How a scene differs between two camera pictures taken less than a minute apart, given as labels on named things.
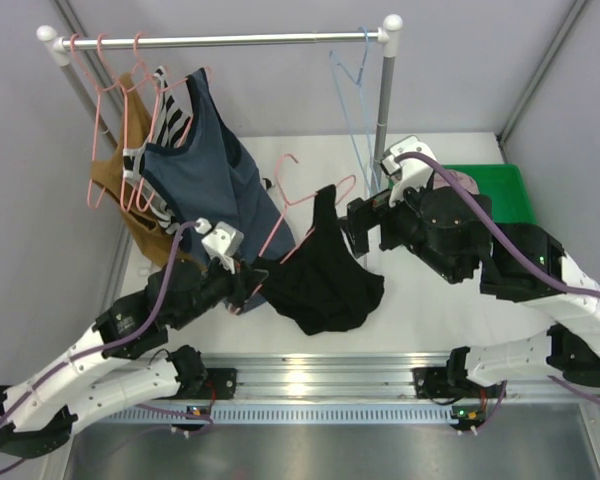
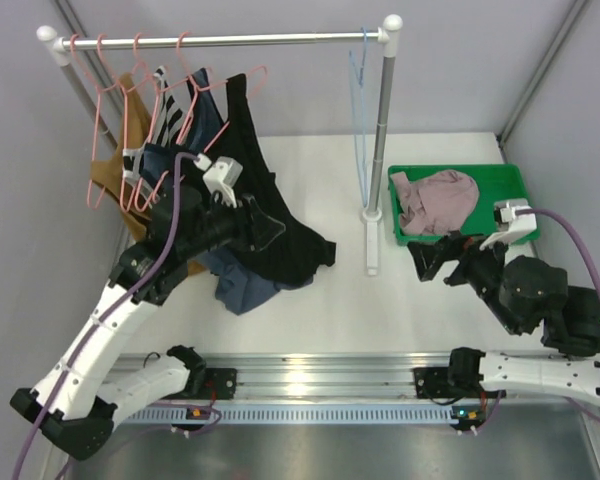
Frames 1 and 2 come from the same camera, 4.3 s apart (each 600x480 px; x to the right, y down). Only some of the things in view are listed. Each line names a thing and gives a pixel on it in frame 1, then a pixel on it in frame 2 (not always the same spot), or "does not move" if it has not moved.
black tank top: [319, 284] → [261, 233]
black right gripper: [362, 216] → [428, 255]
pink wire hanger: [288, 202] → [187, 78]
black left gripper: [238, 279] → [247, 220]
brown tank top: [134, 130] does not move
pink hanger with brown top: [96, 188] does not move
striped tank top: [169, 130] does not move
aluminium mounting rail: [361, 377] does not move
